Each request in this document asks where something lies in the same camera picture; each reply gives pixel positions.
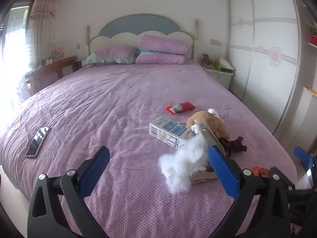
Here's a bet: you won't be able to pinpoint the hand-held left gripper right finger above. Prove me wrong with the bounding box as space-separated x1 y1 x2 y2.
208 145 298 238

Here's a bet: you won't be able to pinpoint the dark maroon sock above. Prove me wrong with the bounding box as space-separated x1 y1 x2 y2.
219 135 247 158

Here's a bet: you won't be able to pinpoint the orange sock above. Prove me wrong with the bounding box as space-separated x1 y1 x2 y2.
251 166 270 178

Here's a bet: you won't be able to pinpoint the white wardrobe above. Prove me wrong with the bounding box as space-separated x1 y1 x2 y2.
226 0 306 135

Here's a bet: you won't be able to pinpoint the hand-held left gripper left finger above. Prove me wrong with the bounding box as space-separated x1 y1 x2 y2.
27 146 111 238

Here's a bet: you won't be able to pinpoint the black smartphone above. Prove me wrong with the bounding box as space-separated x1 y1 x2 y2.
25 126 50 158

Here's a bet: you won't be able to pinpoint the purple pillow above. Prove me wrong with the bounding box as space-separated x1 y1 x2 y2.
137 35 189 55
135 54 187 65

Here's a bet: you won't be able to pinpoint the blue and white headboard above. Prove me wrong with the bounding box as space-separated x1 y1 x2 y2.
86 13 199 56

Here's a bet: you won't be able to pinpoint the blue and white milk carton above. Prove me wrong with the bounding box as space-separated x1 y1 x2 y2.
149 115 197 150

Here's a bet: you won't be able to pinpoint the potted plant red pot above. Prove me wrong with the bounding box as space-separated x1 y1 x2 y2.
306 21 317 45

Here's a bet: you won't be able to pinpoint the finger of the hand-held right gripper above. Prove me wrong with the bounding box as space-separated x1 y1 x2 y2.
294 147 317 177

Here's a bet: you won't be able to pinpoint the green and white books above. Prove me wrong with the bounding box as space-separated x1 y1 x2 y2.
214 57 235 70

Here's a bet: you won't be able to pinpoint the bed with purple cover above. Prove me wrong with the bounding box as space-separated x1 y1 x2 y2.
0 59 298 238

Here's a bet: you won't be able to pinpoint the small brown plush toy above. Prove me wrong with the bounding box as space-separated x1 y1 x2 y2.
200 53 213 66

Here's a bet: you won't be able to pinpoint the red snack wrapper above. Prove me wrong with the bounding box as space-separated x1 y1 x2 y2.
166 101 196 114

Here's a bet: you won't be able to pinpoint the wooden desk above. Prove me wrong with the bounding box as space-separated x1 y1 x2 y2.
24 56 77 96

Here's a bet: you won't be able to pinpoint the pink curtain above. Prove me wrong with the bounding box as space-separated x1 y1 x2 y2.
25 0 63 68

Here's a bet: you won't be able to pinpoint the teal ruffled pillow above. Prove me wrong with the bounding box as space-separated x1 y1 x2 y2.
82 52 99 66

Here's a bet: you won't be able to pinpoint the clear photo stand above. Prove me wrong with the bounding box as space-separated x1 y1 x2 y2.
49 40 66 61

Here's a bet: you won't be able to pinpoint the white fluffy sock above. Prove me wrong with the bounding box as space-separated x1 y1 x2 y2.
158 134 211 194

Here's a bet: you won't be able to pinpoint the white nightstand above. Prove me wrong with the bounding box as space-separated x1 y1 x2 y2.
201 66 235 90

